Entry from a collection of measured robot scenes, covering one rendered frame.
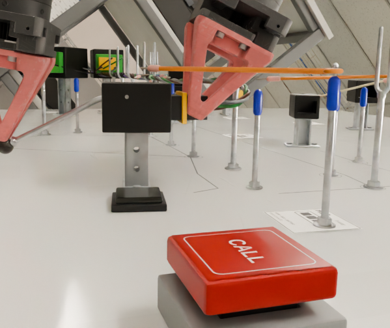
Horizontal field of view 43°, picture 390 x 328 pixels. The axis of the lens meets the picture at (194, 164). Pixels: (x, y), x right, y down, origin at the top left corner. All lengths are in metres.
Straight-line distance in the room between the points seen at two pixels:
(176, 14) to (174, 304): 1.31
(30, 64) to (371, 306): 0.29
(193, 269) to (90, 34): 7.90
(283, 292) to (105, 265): 0.12
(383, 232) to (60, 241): 0.21
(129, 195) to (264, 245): 0.18
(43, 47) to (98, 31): 7.68
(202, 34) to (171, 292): 0.24
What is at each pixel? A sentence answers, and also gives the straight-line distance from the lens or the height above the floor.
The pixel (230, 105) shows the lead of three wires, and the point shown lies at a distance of 0.44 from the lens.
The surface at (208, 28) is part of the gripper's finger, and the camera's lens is 0.39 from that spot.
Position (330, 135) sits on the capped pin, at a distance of 0.33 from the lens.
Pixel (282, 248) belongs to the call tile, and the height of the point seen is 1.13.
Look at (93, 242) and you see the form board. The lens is 0.30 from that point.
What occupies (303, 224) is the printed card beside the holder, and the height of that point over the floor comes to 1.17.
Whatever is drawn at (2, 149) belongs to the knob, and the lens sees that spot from 0.43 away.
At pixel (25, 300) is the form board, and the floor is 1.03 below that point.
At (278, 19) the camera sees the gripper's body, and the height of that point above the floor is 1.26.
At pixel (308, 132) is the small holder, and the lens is 0.70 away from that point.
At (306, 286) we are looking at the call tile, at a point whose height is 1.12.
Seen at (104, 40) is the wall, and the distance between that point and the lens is 8.05.
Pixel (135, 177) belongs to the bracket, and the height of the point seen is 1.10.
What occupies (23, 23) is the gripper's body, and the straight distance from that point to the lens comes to 0.38.
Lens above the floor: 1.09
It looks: 8 degrees up
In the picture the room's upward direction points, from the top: 51 degrees clockwise
